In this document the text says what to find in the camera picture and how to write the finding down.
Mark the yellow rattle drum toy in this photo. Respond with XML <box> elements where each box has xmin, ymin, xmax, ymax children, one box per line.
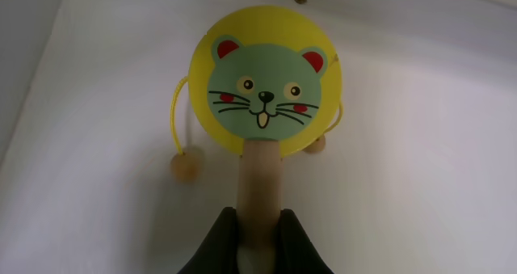
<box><xmin>169</xmin><ymin>5</ymin><xmax>345</xmax><ymax>274</ymax></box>

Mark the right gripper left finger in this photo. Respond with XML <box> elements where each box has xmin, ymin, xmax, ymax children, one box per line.
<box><xmin>176</xmin><ymin>206</ymin><xmax>240</xmax><ymax>274</ymax></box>

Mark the white shelf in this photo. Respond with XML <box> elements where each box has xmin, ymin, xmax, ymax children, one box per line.
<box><xmin>0</xmin><ymin>0</ymin><xmax>517</xmax><ymax>274</ymax></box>

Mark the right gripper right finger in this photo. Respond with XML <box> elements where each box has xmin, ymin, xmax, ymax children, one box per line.
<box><xmin>275</xmin><ymin>208</ymin><xmax>335</xmax><ymax>274</ymax></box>

